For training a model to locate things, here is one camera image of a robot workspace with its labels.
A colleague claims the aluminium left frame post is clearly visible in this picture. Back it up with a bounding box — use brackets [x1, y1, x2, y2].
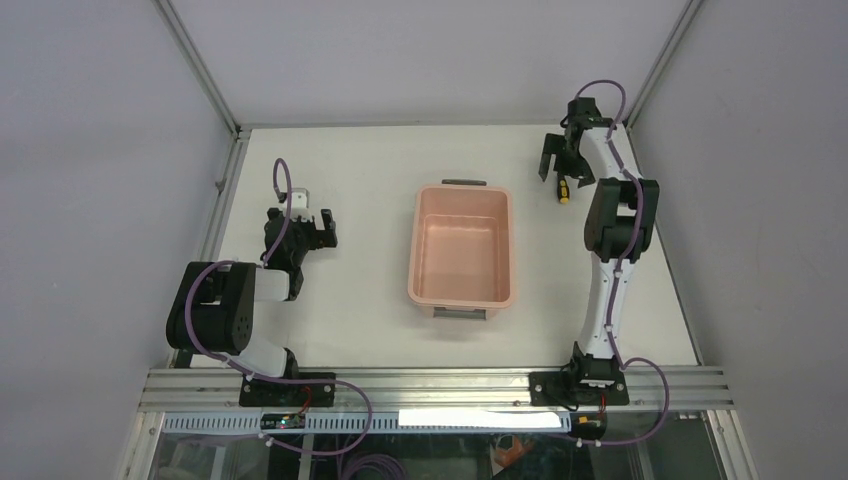
[152, 0, 241, 138]

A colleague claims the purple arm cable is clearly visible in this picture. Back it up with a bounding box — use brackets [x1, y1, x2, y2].
[184, 158, 374, 457]
[549, 79, 671, 446]

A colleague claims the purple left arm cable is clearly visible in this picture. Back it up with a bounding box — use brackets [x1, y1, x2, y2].
[184, 158, 374, 457]

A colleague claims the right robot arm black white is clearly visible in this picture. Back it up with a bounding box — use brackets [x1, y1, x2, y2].
[538, 96, 660, 405]

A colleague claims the orange object under table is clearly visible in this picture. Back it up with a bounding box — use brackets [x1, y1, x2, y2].
[491, 435, 534, 469]

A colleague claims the pink plastic bin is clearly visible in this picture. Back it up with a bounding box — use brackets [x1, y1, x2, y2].
[407, 179, 517, 320]

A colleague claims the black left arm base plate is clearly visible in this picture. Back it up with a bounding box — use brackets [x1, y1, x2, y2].
[238, 371, 336, 409]

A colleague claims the black yellow screwdriver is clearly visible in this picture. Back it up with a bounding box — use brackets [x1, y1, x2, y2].
[557, 174, 570, 204]

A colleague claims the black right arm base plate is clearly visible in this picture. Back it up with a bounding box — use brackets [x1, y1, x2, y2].
[528, 370, 630, 411]

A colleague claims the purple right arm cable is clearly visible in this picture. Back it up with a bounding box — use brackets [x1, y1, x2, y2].
[549, 79, 671, 446]

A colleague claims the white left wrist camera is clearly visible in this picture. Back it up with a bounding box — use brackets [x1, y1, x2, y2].
[283, 188, 314, 223]

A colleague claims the aluminium right frame post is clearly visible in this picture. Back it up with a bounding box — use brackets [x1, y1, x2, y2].
[625, 0, 705, 131]

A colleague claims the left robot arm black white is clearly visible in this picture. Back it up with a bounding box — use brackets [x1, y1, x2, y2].
[166, 208, 338, 406]

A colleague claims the aluminium front rail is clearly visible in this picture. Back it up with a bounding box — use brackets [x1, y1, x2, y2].
[138, 366, 735, 412]

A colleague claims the white slotted cable duct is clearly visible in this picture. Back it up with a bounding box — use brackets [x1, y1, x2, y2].
[162, 409, 598, 436]

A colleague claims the aluminium frame post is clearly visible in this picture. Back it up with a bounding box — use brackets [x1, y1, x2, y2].
[152, 0, 241, 138]
[625, 0, 705, 131]

